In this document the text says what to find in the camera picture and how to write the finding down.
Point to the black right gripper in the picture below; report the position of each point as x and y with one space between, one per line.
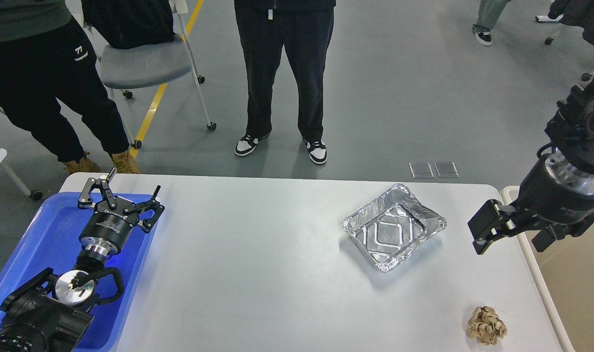
555 197

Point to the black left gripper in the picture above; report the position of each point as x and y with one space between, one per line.
107 226

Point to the aluminium foil tray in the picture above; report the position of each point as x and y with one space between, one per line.
392 226

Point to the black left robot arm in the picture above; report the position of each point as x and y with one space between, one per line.
69 283

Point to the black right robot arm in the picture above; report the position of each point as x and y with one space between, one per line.
571 131

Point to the beige plastic bin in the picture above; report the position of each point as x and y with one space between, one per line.
564 275

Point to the blue plastic tray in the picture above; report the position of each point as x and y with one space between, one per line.
52 240

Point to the right floor plate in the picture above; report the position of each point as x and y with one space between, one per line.
446 170

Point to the floor plate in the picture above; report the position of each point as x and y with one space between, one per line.
421 170
446 170

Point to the crumpled brown paper ball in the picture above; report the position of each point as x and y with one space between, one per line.
486 326

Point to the left floor plate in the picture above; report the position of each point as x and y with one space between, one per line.
421 170

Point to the grey office chair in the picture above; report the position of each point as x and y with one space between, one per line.
153 64

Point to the person with tan boots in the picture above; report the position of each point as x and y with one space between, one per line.
46 59

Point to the black jacket on chair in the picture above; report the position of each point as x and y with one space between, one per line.
126 24

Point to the person in jeans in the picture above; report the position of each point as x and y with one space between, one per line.
488 14

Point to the chair with dark coat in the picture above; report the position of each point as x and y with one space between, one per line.
575 13

